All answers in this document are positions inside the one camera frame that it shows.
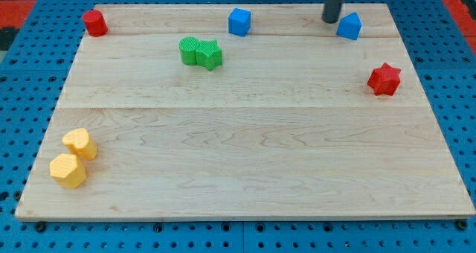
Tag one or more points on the light wooden board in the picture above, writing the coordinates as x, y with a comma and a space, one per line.
286, 129

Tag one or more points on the green cylinder block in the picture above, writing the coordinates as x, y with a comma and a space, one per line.
187, 47

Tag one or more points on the blue pentagon block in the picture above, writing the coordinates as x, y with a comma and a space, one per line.
350, 26

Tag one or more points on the yellow hexagon block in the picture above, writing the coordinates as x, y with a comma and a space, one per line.
67, 170

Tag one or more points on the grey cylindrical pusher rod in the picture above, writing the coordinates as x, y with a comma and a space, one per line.
331, 11

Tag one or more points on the green star block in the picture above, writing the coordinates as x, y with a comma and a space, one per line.
209, 54

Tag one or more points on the red star block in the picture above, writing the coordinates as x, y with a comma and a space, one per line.
384, 80

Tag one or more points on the yellow heart block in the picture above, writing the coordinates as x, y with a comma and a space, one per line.
80, 142

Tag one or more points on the blue cube block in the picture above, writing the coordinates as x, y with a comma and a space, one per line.
239, 22

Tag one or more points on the red cylinder block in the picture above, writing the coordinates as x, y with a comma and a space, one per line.
95, 23

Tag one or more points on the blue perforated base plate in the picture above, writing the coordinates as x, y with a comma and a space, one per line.
32, 75

